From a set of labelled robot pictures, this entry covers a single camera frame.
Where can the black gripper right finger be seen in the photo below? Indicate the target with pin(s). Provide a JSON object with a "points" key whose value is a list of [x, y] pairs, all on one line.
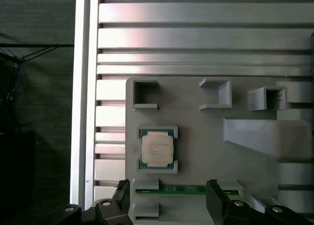
{"points": [[216, 205]]}

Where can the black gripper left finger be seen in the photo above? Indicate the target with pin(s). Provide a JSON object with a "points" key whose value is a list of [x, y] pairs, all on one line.
{"points": [[122, 195]]}

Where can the silver CPU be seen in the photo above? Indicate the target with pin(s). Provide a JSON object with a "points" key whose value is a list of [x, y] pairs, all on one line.
{"points": [[158, 149]]}

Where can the green RAM stick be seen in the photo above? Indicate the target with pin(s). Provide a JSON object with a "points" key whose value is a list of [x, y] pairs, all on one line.
{"points": [[186, 188]]}

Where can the grey parts rack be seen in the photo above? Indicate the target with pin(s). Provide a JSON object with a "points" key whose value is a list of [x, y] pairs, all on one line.
{"points": [[196, 136]]}

